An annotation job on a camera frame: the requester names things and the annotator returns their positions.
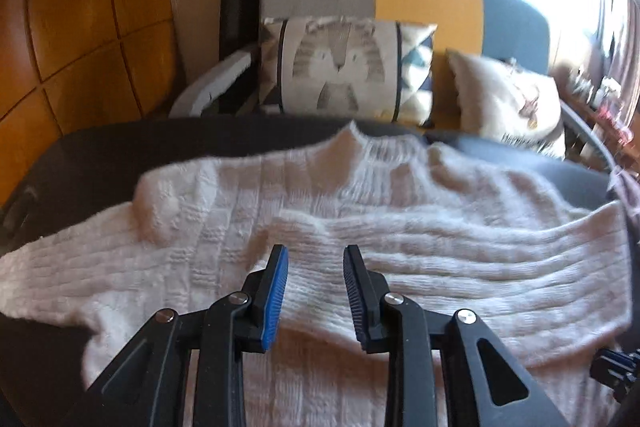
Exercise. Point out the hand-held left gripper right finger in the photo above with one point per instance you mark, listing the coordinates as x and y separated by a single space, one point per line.
353 294

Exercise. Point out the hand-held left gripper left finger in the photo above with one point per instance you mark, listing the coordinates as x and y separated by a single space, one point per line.
277 297

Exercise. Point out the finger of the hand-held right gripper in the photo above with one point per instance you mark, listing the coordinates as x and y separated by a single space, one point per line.
615 366

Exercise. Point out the white knit sweater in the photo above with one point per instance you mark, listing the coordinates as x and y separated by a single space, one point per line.
400 232

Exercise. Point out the tiger print cushion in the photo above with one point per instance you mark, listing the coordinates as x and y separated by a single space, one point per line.
340 67

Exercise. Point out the white deer print cushion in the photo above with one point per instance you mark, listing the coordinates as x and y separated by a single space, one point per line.
505 102

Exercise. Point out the orange wooden cabinet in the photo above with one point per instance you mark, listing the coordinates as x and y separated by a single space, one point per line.
85 37

